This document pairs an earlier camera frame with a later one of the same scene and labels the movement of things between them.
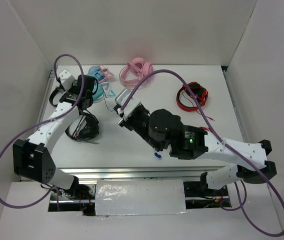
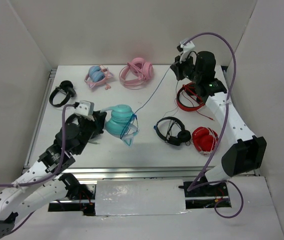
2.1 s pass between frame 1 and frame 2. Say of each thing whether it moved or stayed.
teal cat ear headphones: moved
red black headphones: stayed
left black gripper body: moved
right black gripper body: moved
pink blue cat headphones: stayed
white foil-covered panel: stayed
